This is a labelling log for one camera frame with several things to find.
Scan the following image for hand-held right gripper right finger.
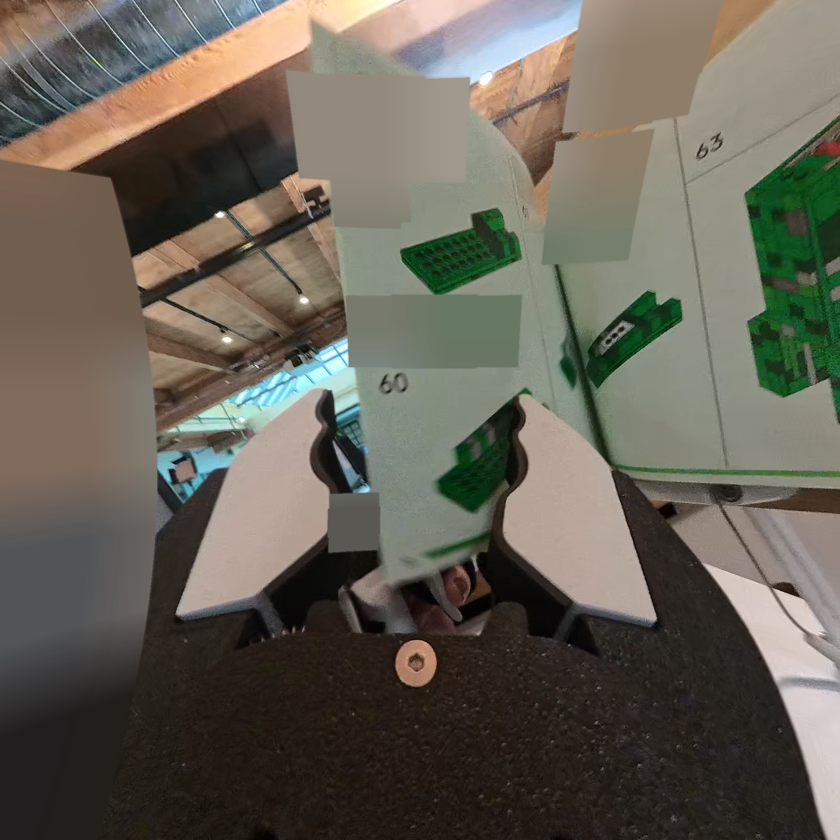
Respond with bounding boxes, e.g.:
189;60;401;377
493;390;658;641

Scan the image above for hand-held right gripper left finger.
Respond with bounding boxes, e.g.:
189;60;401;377
176;387;340;635

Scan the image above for green brick instruction booklet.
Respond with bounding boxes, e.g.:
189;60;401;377
308;20;840;585

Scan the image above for grey-topped desk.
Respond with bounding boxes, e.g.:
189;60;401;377
656;489;840;840

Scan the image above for person's left hand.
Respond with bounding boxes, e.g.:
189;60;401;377
403;566;490;634

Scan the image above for white booklet stand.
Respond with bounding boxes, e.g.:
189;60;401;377
635;481;840;657

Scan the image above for black ceiling light track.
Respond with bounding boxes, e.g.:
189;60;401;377
136;187;332;309

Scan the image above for thin grey cable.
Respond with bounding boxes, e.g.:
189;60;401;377
718;492;840;670

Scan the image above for silver spiral air duct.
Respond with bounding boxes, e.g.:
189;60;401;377
0;0;293;147

